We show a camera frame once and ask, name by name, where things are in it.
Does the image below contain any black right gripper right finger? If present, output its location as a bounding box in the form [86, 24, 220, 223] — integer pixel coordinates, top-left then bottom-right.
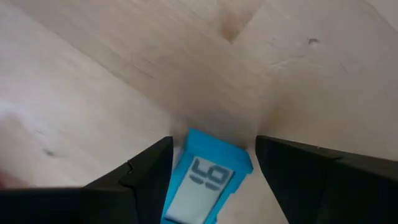
[256, 135, 398, 224]

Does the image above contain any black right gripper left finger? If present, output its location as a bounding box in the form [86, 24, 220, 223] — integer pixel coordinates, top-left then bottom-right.
[82, 136, 174, 224]

